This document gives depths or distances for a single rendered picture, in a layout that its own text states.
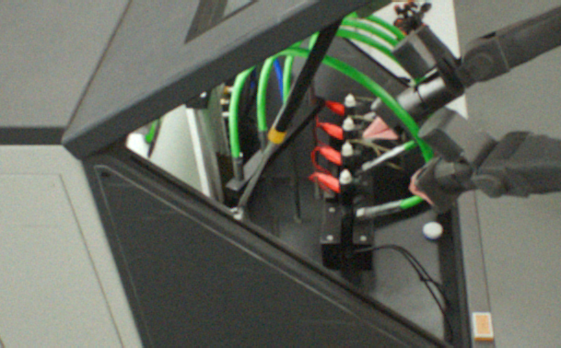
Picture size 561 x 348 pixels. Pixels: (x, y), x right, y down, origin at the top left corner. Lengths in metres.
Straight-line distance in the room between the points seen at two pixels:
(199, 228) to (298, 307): 0.21
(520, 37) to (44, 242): 0.76
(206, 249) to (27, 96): 0.32
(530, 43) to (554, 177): 0.32
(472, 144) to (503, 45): 0.21
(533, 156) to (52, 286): 0.72
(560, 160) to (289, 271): 0.40
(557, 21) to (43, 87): 0.74
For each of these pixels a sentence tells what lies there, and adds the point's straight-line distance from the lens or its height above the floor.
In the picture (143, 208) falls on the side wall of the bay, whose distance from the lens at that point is 1.05.
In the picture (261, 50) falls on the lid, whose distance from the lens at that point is 0.83.
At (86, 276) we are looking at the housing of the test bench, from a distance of 1.19.
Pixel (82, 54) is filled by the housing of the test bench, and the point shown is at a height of 1.50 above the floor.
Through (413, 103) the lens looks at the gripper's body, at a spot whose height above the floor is 1.30.
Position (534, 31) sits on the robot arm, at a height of 1.43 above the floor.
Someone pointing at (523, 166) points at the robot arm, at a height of 1.42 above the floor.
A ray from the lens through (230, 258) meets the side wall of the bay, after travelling 1.09.
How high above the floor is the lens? 2.05
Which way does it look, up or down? 41 degrees down
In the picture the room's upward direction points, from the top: 6 degrees counter-clockwise
